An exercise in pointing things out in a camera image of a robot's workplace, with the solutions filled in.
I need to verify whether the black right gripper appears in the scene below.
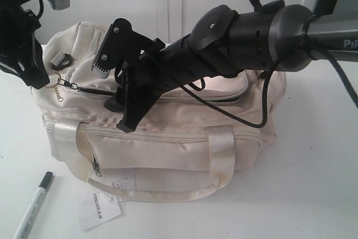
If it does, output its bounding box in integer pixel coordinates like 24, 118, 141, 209
104, 36, 224, 133

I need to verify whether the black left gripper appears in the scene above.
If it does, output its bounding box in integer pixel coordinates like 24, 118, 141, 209
1, 0, 50, 88

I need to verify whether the cream fabric duffel bag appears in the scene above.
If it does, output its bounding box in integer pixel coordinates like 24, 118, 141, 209
32, 22, 276, 202

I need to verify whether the white marker black cap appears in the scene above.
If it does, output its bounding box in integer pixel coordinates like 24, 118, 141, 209
13, 171, 54, 239

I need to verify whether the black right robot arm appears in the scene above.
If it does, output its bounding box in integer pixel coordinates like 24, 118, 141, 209
93, 0, 357, 133

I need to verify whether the white paper hang tag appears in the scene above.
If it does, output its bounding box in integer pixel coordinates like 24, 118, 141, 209
77, 189, 122, 231

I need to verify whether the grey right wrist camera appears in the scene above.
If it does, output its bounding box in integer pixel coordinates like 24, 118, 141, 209
92, 18, 154, 79

